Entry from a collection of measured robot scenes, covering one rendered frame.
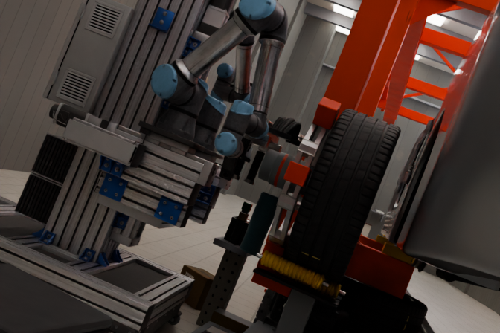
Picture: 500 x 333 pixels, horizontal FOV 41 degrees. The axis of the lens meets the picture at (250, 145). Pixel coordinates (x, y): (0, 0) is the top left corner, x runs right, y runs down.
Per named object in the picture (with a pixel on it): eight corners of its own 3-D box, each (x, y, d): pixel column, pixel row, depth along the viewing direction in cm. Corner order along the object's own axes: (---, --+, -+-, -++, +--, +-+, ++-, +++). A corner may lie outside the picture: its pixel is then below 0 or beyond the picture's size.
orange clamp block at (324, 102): (330, 131, 251) (337, 110, 246) (311, 123, 252) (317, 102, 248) (335, 123, 257) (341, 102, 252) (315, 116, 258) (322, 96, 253)
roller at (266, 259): (325, 293, 248) (331, 279, 248) (252, 262, 254) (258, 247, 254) (326, 291, 253) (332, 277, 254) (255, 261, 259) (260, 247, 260)
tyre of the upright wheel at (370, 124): (338, 291, 287) (344, 276, 224) (287, 269, 292) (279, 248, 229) (391, 154, 302) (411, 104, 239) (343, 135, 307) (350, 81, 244)
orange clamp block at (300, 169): (305, 188, 241) (303, 186, 233) (285, 180, 243) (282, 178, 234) (312, 169, 242) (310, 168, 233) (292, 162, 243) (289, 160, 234)
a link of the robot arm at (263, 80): (271, 13, 253) (244, 138, 246) (259, 1, 243) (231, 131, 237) (299, 14, 248) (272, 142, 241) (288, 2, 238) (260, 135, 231)
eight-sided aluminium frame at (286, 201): (277, 247, 240) (333, 108, 243) (260, 241, 242) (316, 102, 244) (293, 243, 294) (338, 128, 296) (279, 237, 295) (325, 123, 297)
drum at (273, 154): (303, 198, 261) (317, 164, 262) (254, 178, 265) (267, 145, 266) (306, 199, 275) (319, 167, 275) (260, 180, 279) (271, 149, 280)
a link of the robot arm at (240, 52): (263, 13, 304) (256, 103, 333) (242, 7, 308) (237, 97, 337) (250, 22, 296) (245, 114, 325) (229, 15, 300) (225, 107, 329)
